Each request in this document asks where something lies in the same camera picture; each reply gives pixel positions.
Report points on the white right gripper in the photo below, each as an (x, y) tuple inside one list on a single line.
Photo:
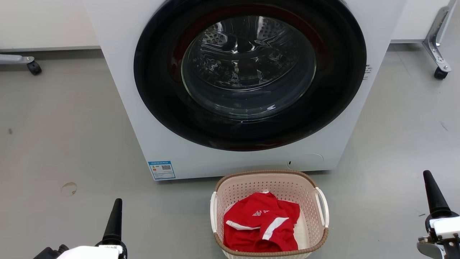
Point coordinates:
[(445, 233)]

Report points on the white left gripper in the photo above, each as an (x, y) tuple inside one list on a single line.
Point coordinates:
[(90, 253)]

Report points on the beige perforated laundry basket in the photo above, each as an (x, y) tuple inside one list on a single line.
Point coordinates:
[(251, 187)]

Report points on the blue energy label sticker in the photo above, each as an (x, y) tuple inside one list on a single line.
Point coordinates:
[(161, 170)]

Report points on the black round washer door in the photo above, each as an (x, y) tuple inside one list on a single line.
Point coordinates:
[(154, 90)]

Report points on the red shirt with white stripes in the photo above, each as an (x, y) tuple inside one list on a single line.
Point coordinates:
[(258, 223)]

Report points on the white front-load washing machine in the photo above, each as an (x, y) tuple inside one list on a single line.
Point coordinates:
[(118, 72)]

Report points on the grey leg with black caster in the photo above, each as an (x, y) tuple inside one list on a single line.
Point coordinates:
[(14, 58)]

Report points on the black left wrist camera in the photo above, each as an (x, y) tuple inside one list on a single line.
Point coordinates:
[(50, 253)]

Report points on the metal frame with black caster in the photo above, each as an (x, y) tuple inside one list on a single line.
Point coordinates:
[(435, 43)]

